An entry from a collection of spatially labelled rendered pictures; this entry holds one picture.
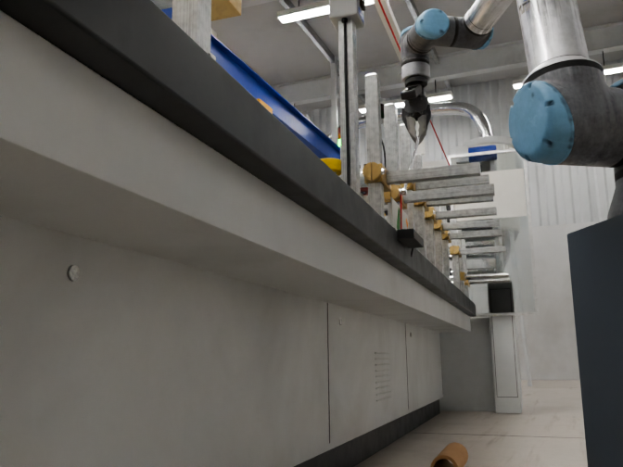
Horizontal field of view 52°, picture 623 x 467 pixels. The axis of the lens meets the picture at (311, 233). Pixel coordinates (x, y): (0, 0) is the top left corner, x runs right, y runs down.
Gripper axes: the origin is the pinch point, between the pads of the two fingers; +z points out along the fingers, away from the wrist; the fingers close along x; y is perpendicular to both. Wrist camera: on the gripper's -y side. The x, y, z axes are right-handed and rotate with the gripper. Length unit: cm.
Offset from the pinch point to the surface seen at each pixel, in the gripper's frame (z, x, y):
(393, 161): 7.1, 7.2, -2.9
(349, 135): 15, 7, -54
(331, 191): 35, 3, -82
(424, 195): 17.7, -1.0, 1.2
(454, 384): 88, 23, 264
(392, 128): -3.7, 7.1, -2.7
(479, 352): 67, 6, 264
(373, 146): 9.8, 7.7, -27.9
